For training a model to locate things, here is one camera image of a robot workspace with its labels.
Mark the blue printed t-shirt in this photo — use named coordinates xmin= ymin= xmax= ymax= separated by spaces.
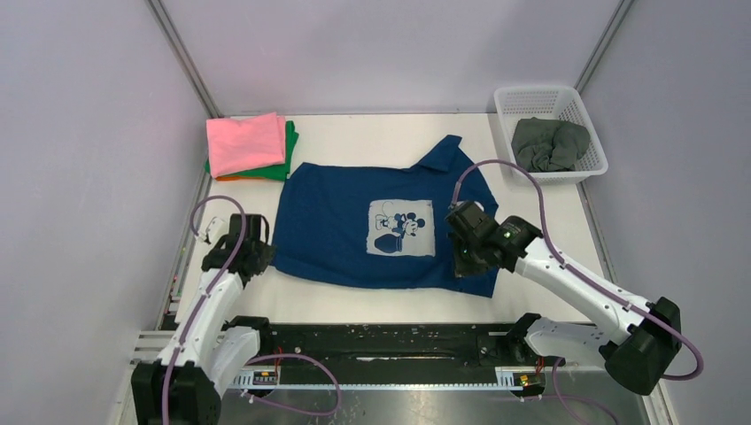
xmin=272 ymin=135 xmax=498 ymax=298

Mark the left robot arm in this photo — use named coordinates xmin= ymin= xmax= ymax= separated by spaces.
xmin=130 ymin=213 xmax=275 ymax=424

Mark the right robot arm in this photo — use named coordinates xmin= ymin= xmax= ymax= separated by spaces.
xmin=446 ymin=202 xmax=683 ymax=396

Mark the orange folded t-shirt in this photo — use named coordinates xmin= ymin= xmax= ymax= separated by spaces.
xmin=215 ymin=175 xmax=260 ymax=182

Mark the green folded t-shirt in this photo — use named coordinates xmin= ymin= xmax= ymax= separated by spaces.
xmin=204 ymin=114 xmax=298 ymax=182

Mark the pink folded t-shirt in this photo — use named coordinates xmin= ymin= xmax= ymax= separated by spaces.
xmin=205 ymin=112 xmax=287 ymax=177

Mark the grey crumpled t-shirt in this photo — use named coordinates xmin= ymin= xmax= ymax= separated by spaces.
xmin=511 ymin=118 xmax=591 ymax=173

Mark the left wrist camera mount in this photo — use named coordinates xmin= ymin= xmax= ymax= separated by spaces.
xmin=197 ymin=216 xmax=228 ymax=245

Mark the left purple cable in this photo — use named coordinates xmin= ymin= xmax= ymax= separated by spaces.
xmin=160 ymin=195 xmax=344 ymax=425

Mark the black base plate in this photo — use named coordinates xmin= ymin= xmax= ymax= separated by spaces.
xmin=259 ymin=323 xmax=555 ymax=386

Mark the white slotted cable duct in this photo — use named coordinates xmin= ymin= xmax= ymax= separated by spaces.
xmin=222 ymin=367 xmax=526 ymax=392

